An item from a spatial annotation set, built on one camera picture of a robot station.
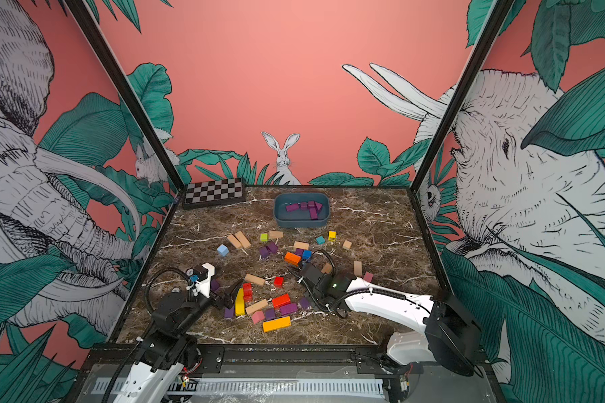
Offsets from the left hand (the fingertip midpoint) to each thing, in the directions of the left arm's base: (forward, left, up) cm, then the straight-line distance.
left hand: (232, 272), depth 77 cm
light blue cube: (+15, +9, -12) cm, 21 cm away
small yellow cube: (+20, -35, -13) cm, 42 cm away
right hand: (-3, -25, -8) cm, 27 cm away
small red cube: (+2, -13, -14) cm, 20 cm away
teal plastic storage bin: (+36, -23, -13) cm, 44 cm away
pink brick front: (-10, -7, -14) cm, 18 cm away
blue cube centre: (+12, -24, -13) cm, 30 cm away
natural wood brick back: (+23, -11, -15) cm, 30 cm away
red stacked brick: (-1, -2, -14) cm, 15 cm away
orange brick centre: (+11, -18, -14) cm, 25 cm away
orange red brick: (-4, -14, -16) cm, 22 cm away
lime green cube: (+22, -7, -14) cm, 26 cm away
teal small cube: (+19, -30, -14) cm, 38 cm away
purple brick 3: (-8, +3, -14) cm, 16 cm away
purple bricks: (+16, -9, -13) cm, 23 cm away
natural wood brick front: (-6, -6, -14) cm, 16 cm away
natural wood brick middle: (+4, -4, -14) cm, 15 cm away
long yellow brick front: (-12, -13, -14) cm, 23 cm away
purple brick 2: (-8, -17, -14) cm, 23 cm away
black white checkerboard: (+47, +19, -12) cm, 52 cm away
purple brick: (+35, -28, -13) cm, 47 cm away
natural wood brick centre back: (+17, -22, -13) cm, 31 cm away
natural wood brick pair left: (+21, +3, -14) cm, 25 cm away
